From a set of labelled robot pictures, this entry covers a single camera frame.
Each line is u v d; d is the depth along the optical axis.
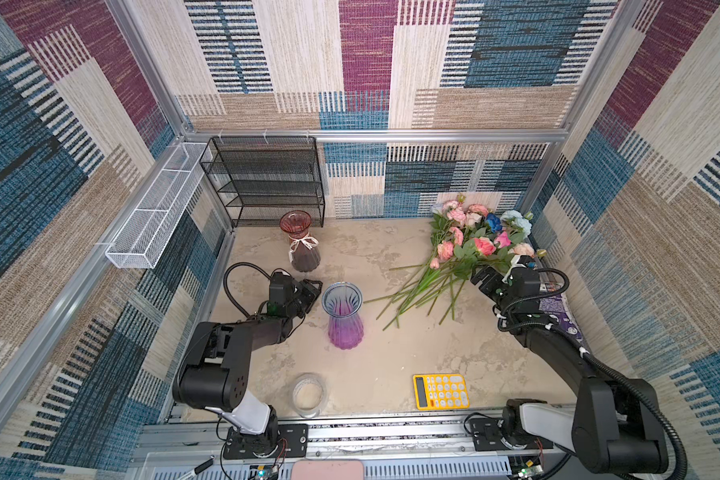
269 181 1.10
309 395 0.81
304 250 0.94
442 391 0.79
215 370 0.46
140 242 0.80
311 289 0.85
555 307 0.94
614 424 0.41
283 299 0.73
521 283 0.65
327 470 0.68
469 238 1.06
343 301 0.81
